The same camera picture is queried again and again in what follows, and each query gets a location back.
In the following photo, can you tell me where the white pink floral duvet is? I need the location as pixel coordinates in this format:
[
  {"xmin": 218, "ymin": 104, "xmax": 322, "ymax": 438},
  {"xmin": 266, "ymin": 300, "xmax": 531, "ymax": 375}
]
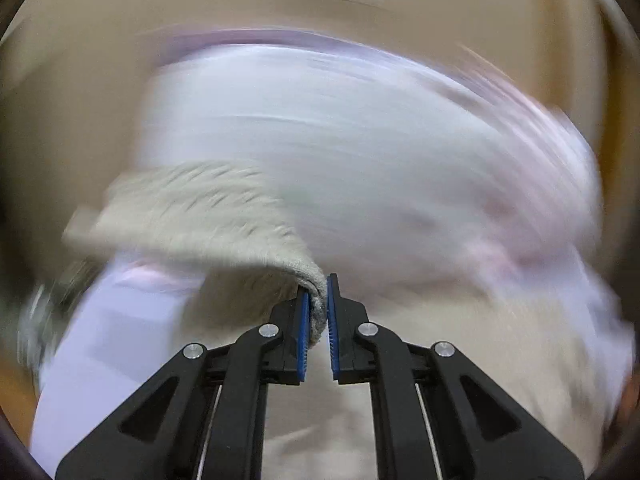
[{"xmin": 137, "ymin": 28, "xmax": 601, "ymax": 288}]

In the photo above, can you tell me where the cream cable-knit sweater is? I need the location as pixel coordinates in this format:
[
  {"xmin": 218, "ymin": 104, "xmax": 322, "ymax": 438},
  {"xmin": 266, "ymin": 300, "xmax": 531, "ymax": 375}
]
[{"xmin": 62, "ymin": 159, "xmax": 622, "ymax": 480}]

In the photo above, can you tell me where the lavender bed sheet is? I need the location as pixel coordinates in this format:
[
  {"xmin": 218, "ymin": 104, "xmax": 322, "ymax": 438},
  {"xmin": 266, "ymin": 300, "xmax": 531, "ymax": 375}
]
[{"xmin": 29, "ymin": 255, "xmax": 204, "ymax": 474}]

